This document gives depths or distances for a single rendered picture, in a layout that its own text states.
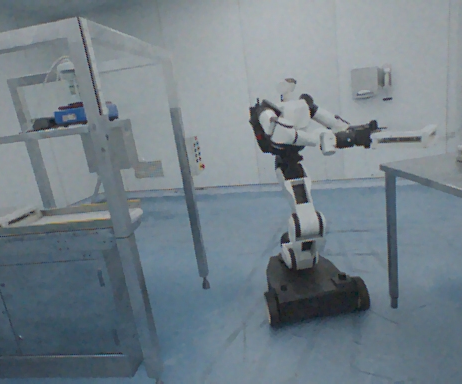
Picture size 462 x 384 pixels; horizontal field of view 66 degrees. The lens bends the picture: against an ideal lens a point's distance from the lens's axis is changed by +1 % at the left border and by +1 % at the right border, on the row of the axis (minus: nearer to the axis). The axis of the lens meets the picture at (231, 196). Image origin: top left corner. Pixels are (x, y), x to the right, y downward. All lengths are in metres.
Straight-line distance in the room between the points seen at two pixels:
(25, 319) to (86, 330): 0.33
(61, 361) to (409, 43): 4.53
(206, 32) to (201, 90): 0.76
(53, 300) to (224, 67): 3.95
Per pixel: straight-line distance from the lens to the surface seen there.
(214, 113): 5.27
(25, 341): 2.30
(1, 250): 2.01
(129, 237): 1.55
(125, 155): 1.75
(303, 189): 2.12
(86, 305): 1.96
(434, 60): 4.92
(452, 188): 1.61
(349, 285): 2.19
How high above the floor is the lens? 1.29
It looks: 15 degrees down
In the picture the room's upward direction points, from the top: 8 degrees counter-clockwise
